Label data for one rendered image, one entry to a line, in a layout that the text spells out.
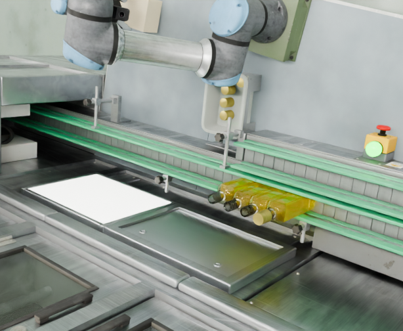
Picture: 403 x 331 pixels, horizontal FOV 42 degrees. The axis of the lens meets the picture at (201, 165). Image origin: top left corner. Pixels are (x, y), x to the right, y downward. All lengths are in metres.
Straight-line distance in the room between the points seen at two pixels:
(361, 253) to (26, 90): 1.36
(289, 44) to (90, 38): 0.63
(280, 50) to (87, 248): 0.84
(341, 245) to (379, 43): 0.61
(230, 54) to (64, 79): 0.89
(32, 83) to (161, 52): 0.79
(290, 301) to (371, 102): 0.65
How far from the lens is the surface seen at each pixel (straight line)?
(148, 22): 2.07
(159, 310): 1.28
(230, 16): 1.54
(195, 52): 1.54
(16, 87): 2.13
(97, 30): 1.43
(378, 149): 1.56
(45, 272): 1.45
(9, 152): 2.31
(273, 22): 1.66
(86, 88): 2.32
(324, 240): 1.66
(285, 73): 1.79
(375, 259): 1.61
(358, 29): 1.68
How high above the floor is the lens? 2.30
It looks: 50 degrees down
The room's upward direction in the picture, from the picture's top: 104 degrees counter-clockwise
